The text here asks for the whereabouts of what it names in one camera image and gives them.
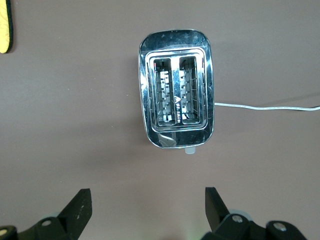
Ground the yellow quilted oven mitt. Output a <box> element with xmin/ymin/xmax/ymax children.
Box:
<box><xmin>0</xmin><ymin>0</ymin><xmax>14</xmax><ymax>54</ymax></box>

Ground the chrome and beige toaster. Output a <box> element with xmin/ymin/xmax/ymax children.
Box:
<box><xmin>137</xmin><ymin>29</ymin><xmax>215</xmax><ymax>156</ymax></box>

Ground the white toaster power cord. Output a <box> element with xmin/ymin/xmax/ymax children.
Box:
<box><xmin>213</xmin><ymin>101</ymin><xmax>320</xmax><ymax>112</ymax></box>

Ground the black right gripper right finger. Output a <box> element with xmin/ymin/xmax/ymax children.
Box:
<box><xmin>201</xmin><ymin>186</ymin><xmax>308</xmax><ymax>240</ymax></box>

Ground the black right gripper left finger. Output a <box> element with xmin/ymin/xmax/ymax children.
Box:
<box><xmin>0</xmin><ymin>188</ymin><xmax>93</xmax><ymax>240</ymax></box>

